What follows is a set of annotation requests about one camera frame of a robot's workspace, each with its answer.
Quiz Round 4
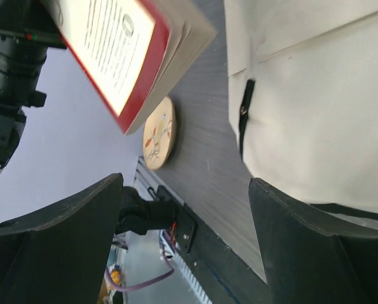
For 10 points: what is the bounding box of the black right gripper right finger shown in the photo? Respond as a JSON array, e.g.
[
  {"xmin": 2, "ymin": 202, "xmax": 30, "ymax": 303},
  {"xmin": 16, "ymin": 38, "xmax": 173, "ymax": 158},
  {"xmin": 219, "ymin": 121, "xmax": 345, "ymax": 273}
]
[{"xmin": 248, "ymin": 178, "xmax": 378, "ymax": 303}]

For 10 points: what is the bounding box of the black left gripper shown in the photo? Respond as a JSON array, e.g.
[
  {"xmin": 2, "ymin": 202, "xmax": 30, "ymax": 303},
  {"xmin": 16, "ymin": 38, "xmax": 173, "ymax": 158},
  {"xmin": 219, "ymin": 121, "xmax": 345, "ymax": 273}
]
[{"xmin": 0, "ymin": 0, "xmax": 66, "ymax": 107}]

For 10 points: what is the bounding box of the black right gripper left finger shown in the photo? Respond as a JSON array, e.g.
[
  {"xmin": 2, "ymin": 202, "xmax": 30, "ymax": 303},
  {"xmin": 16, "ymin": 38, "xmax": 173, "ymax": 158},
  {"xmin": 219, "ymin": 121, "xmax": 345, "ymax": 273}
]
[{"xmin": 0, "ymin": 174, "xmax": 123, "ymax": 303}]

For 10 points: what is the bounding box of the red white paperback book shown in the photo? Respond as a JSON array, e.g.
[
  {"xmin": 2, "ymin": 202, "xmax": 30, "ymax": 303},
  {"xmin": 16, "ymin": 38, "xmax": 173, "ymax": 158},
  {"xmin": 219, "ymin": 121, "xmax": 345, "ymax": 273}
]
[{"xmin": 43, "ymin": 0, "xmax": 216, "ymax": 134}]

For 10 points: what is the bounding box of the cream canvas backpack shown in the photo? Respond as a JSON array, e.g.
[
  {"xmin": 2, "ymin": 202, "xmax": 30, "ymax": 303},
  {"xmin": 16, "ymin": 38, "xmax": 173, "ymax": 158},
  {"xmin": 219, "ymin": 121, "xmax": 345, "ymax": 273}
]
[{"xmin": 224, "ymin": 1, "xmax": 378, "ymax": 220}]

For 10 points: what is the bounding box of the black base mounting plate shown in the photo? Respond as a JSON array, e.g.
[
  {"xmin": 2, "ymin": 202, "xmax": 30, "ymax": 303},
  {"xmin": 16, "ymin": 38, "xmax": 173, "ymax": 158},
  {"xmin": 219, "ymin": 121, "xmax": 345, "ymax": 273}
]
[{"xmin": 144, "ymin": 185, "xmax": 272, "ymax": 304}]

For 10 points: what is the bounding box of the round wooden painted plate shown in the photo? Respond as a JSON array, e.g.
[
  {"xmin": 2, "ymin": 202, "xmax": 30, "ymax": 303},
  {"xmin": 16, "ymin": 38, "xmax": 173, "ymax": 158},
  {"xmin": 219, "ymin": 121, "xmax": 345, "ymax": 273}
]
[{"xmin": 142, "ymin": 96, "xmax": 177, "ymax": 170}]

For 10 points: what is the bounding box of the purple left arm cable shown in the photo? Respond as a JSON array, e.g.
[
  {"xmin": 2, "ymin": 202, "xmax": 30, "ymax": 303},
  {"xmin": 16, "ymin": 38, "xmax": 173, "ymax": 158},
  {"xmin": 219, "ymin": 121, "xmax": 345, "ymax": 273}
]
[{"xmin": 105, "ymin": 250, "xmax": 177, "ymax": 293}]

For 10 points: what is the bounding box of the white slotted cable duct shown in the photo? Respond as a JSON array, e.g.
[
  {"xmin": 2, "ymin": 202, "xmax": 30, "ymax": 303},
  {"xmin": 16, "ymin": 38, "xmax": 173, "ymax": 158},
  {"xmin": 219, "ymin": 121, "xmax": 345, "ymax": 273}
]
[{"xmin": 158, "ymin": 230, "xmax": 213, "ymax": 304}]

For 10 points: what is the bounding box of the aluminium frame rail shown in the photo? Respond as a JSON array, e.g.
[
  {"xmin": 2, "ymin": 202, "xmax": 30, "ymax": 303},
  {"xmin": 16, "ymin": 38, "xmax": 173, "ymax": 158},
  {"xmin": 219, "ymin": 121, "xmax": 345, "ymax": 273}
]
[{"xmin": 133, "ymin": 156, "xmax": 185, "ymax": 205}]

